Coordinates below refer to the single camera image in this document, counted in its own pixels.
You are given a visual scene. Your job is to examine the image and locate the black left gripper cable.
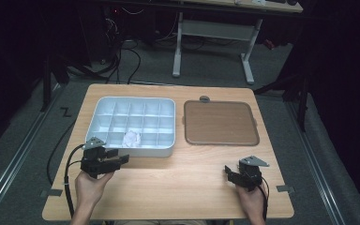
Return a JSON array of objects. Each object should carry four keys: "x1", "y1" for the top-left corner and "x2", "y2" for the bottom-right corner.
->
[{"x1": 46, "y1": 121, "x2": 87, "y2": 219}]

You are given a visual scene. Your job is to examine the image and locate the metal floor rail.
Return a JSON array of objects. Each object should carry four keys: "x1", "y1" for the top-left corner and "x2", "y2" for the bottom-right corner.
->
[
  {"x1": 285, "y1": 99, "x2": 349, "y2": 225},
  {"x1": 0, "y1": 83, "x2": 61, "y2": 221}
]

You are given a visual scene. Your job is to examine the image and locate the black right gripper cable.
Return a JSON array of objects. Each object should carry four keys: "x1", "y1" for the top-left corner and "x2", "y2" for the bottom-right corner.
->
[{"x1": 259, "y1": 176, "x2": 269, "y2": 221}]

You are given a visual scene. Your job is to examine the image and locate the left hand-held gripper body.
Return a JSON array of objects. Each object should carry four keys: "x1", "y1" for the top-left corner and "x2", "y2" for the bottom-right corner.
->
[{"x1": 80, "y1": 136, "x2": 122, "y2": 180}]

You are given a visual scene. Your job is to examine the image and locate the person's right hand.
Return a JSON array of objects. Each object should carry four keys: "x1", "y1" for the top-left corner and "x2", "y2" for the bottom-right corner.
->
[{"x1": 235, "y1": 184, "x2": 268, "y2": 218}]

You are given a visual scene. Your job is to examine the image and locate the brown tray lid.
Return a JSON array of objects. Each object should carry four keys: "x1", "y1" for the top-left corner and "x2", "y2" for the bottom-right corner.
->
[{"x1": 182, "y1": 99, "x2": 261, "y2": 147}]

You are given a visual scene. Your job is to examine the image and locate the black floor cables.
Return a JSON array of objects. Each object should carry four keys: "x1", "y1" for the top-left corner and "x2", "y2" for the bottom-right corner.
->
[{"x1": 102, "y1": 17, "x2": 143, "y2": 84}]

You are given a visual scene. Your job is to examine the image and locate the white-legged wooden desk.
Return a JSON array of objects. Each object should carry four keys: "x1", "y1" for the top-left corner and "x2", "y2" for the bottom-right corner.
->
[{"x1": 172, "y1": 0, "x2": 304, "y2": 85}]

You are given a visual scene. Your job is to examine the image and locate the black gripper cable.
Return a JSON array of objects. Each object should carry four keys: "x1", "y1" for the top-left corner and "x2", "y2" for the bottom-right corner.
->
[
  {"x1": 46, "y1": 121, "x2": 87, "y2": 219},
  {"x1": 259, "y1": 176, "x2": 269, "y2": 221}
]

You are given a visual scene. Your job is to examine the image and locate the white divided storage box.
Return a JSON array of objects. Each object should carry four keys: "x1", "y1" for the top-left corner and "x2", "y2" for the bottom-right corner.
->
[{"x1": 84, "y1": 96, "x2": 177, "y2": 158}]

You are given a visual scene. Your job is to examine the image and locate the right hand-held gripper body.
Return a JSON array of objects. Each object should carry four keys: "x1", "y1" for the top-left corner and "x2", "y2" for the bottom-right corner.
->
[{"x1": 237, "y1": 155, "x2": 270, "y2": 192}]

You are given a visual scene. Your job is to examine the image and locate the white sock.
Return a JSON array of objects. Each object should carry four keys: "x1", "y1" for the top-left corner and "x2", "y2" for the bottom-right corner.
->
[{"x1": 122, "y1": 129, "x2": 143, "y2": 148}]

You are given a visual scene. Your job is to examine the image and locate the dark metal stand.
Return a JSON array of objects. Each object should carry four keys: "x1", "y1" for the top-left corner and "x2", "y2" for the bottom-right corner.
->
[
  {"x1": 39, "y1": 52, "x2": 70, "y2": 113},
  {"x1": 253, "y1": 69, "x2": 314, "y2": 133}
]

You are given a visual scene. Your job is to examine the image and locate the person's left hand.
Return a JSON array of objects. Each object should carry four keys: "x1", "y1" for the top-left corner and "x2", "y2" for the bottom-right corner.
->
[{"x1": 74, "y1": 171, "x2": 115, "y2": 209}]

